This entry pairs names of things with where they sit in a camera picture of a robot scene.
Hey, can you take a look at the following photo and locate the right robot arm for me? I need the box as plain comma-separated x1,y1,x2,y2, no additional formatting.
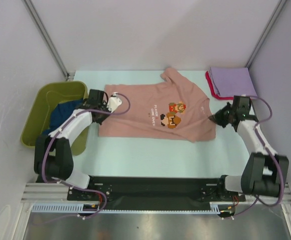
209,95,289,201

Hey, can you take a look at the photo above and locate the white slotted cable duct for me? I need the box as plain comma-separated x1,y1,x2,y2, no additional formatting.
31,201,236,214

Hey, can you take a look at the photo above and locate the olive green plastic bin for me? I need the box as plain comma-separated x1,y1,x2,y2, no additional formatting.
20,81,88,149

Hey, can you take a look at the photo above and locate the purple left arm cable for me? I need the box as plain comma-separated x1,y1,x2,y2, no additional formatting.
31,92,132,225

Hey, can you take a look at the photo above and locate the aluminium frame post left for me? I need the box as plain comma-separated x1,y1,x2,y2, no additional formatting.
22,0,70,81

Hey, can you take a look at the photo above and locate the aluminium frame post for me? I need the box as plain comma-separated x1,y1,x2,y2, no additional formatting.
22,0,70,81
245,0,290,69

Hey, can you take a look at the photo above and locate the blue t shirt in bin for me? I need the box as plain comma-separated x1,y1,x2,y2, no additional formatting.
42,98,83,135

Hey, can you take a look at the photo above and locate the aluminium frame post right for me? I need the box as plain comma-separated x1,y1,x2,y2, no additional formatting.
245,0,290,69

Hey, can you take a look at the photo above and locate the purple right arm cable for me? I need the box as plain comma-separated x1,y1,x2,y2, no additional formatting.
217,96,286,221

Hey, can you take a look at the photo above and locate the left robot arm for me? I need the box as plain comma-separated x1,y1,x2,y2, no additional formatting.
34,89,111,200

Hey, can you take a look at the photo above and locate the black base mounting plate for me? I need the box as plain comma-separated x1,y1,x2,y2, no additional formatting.
35,174,246,204

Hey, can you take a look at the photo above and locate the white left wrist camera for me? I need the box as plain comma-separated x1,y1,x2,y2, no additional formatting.
106,92,122,113

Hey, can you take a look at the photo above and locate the pink printed t shirt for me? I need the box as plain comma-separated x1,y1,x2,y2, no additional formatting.
98,67,216,143

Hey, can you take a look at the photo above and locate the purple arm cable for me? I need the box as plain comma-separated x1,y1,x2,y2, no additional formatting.
217,96,286,221
31,92,132,225

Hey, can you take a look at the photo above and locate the folded red t shirt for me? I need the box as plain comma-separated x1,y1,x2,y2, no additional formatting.
205,70,256,101

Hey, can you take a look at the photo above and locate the folded purple t shirt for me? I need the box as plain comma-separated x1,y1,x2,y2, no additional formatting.
205,67,257,100

